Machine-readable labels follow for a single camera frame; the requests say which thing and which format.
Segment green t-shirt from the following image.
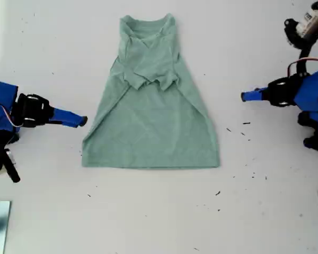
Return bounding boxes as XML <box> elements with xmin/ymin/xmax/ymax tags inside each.
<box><xmin>81</xmin><ymin>12</ymin><xmax>220</xmax><ymax>169</ymax></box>

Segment red white servo wire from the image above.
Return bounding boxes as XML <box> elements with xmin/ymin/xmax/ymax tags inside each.
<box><xmin>287</xmin><ymin>58</ymin><xmax>318</xmax><ymax>78</ymax></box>
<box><xmin>0</xmin><ymin>98</ymin><xmax>24</xmax><ymax>128</ymax></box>

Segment black camera stalk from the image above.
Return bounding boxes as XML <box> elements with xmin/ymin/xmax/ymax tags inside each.
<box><xmin>297</xmin><ymin>34</ymin><xmax>318</xmax><ymax>78</ymax></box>

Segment white camera box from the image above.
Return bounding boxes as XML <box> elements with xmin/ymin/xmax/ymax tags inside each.
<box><xmin>283</xmin><ymin>0</ymin><xmax>318</xmax><ymax>50</ymax></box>

